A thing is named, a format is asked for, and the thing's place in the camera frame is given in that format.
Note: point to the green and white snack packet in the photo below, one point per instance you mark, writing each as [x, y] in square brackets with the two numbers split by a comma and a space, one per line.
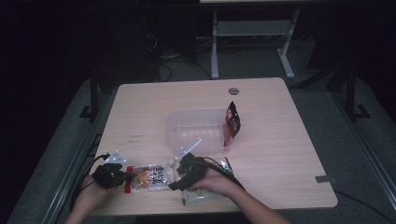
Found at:
[199, 197]

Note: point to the red and black seasoning packet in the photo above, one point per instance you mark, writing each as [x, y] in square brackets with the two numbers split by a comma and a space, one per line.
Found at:
[233, 121]

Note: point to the person's right hand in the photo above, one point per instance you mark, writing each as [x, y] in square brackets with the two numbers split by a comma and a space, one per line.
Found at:
[218, 183]

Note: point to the grey table grommet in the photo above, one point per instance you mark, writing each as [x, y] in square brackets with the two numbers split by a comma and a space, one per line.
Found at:
[233, 91]

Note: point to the clear plastic container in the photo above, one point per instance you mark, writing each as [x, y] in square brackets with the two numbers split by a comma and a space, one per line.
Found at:
[193, 124]

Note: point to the person's left hand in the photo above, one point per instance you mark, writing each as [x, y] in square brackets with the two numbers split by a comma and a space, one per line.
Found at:
[99, 191]

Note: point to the grey tape strip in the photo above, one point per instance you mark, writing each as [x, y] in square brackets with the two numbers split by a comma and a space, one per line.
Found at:
[325, 179]

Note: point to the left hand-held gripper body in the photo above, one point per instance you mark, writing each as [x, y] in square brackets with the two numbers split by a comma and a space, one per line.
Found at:
[107, 175]

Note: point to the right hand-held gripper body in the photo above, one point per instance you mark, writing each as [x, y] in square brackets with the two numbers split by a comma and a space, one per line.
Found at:
[193, 169]

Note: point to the white desk frame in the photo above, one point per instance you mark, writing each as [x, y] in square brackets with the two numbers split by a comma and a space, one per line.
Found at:
[214, 46]

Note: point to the black metal stand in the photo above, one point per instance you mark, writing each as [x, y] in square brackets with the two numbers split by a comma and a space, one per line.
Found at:
[93, 96]
[351, 93]

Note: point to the clear snack bag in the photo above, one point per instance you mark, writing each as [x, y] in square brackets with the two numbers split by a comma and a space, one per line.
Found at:
[149, 179]

